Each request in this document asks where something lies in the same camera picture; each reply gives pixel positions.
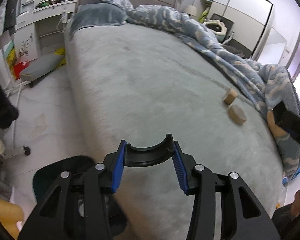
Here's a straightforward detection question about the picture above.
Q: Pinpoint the brown cardboard tube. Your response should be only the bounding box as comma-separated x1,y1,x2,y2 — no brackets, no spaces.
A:
223,88,238,105
228,105,247,125

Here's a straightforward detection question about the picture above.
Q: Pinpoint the black curved plastic piece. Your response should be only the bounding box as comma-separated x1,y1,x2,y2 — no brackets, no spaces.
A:
125,134,175,167

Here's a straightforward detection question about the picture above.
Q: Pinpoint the dark teal trash bin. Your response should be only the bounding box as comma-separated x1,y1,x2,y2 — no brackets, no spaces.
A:
29,155,127,239

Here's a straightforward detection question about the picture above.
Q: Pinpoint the orange yellow curtain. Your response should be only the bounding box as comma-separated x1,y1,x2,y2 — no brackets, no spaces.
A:
0,199,24,239

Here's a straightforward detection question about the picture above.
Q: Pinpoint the blue patterned fleece blanket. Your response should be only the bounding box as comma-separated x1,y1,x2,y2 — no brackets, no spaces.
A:
89,0,300,181

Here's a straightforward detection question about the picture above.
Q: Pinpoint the black fuzzy garment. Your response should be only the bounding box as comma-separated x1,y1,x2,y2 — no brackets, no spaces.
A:
0,86,19,129

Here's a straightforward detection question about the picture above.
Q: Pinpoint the black office chair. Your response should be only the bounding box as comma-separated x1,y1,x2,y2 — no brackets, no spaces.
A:
206,13,235,45

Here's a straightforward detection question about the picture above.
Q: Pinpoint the cream cat bed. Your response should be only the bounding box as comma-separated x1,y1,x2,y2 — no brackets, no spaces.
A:
203,20,228,43

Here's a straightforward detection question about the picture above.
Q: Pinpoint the red box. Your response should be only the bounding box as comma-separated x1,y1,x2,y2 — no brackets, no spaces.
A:
13,61,29,80

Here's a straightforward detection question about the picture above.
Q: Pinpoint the white bedside lamp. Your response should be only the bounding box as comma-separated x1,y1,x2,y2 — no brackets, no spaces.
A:
184,5,197,17

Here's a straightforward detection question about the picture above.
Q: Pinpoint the yellow bag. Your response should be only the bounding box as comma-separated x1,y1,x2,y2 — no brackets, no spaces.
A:
54,47,66,68

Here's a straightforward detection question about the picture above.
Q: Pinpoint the white dressing table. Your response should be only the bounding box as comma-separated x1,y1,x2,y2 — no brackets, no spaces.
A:
7,0,77,65

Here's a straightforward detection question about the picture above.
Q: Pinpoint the white power strip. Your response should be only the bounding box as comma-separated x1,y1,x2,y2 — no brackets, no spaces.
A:
61,10,68,24

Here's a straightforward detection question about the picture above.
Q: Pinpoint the grey blue pillow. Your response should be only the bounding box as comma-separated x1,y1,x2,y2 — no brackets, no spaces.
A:
69,3,127,35

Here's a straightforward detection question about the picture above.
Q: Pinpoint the white wardrobe with dark frame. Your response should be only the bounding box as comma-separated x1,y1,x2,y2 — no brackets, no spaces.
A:
207,0,274,59

